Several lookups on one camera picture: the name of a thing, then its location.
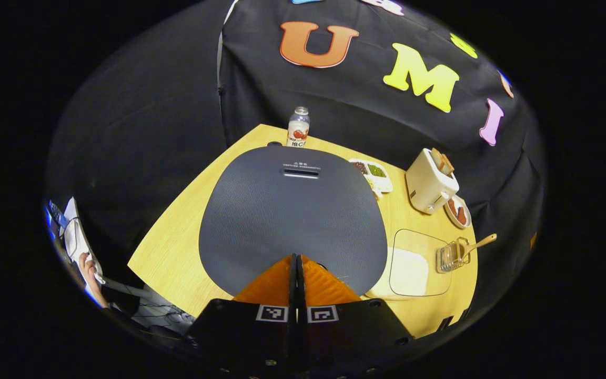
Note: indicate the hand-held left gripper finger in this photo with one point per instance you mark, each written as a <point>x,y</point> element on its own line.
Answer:
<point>301,289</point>
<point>293,289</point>

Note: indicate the dark grey rice cooker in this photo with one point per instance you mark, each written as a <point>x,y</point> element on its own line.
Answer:
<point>292,216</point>

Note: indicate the clear plastic rice container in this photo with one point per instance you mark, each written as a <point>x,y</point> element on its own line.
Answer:
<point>413,239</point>

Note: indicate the white divided dish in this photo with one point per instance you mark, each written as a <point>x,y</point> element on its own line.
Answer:
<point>382,183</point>

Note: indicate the brown beans pile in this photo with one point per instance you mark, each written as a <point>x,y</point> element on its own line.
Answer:
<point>360,168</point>

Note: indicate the green beans pile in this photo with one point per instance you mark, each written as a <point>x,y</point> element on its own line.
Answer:
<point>376,171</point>

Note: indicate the clear plastic drink bottle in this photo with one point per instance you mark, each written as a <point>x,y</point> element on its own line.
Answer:
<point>298,129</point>

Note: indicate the white toaster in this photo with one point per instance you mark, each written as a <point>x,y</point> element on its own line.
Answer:
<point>426,184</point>

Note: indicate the small round plate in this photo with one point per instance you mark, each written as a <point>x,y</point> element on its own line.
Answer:
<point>457,223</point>

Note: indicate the brown meat slice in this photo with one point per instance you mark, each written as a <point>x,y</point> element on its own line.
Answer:
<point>461,216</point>
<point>452,205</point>

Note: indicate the toast slice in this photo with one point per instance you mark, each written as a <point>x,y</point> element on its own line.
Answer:
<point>438,158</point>
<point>447,166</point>

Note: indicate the black backdrop cloth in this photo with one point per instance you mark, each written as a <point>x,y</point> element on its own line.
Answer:
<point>177,105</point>

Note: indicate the white desk item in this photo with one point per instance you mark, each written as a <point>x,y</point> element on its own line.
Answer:
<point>77,237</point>

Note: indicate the computer monitor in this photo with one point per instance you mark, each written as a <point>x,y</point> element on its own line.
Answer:
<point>53,218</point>

